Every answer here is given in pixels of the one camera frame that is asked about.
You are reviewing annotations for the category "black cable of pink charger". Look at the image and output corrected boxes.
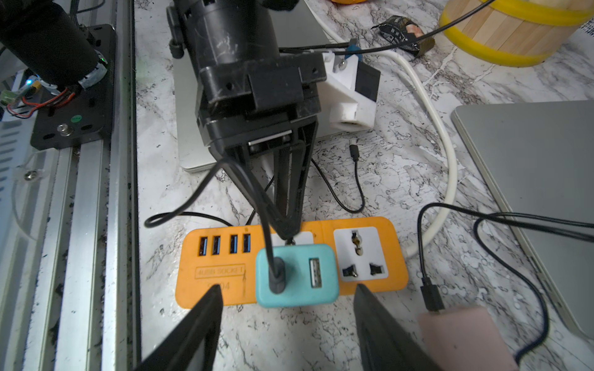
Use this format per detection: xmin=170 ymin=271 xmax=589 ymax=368
xmin=416 ymin=203 xmax=594 ymax=365

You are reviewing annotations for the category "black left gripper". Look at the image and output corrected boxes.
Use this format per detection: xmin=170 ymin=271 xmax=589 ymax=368
xmin=166 ymin=0 xmax=328 ymax=240

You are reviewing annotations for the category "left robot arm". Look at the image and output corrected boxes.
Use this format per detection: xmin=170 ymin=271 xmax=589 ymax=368
xmin=1 ymin=1 xmax=326 ymax=240

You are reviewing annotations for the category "orange snack packet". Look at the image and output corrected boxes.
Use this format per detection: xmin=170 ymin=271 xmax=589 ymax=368
xmin=331 ymin=0 xmax=368 ymax=6

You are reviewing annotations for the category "grey back laptop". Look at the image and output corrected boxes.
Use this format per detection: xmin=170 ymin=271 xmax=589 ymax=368
xmin=451 ymin=100 xmax=593 ymax=339

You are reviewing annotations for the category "teal charger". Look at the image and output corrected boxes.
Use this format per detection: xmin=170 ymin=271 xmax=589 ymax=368
xmin=255 ymin=244 xmax=340 ymax=309

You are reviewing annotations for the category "silver front left laptop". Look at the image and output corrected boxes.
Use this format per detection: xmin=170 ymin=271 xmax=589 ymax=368
xmin=171 ymin=0 xmax=358 ymax=175

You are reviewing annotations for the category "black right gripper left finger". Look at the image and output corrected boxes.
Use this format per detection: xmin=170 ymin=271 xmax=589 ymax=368
xmin=136 ymin=284 xmax=224 ymax=370

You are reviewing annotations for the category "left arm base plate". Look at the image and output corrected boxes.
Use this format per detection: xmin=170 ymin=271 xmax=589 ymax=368
xmin=30 ymin=24 xmax=117 ymax=151

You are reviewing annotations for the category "pink charger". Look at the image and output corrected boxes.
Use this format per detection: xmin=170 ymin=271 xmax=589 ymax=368
xmin=418 ymin=306 xmax=519 ymax=370

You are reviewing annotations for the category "white cord of orange strip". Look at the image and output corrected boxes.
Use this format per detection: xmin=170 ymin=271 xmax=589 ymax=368
xmin=303 ymin=0 xmax=459 ymax=258

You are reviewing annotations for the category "yellow bamboo steamer basket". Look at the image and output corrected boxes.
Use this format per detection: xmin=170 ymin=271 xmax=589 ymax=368
xmin=444 ymin=1 xmax=593 ymax=67

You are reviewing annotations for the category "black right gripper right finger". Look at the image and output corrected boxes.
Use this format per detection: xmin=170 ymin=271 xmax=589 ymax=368
xmin=354 ymin=284 xmax=440 ymax=370

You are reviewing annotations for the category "orange power strip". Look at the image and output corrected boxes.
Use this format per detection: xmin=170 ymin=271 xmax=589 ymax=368
xmin=176 ymin=217 xmax=408 ymax=309

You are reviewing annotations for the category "dark snack packet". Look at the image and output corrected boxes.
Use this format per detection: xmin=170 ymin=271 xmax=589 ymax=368
xmin=372 ymin=15 xmax=436 ymax=57

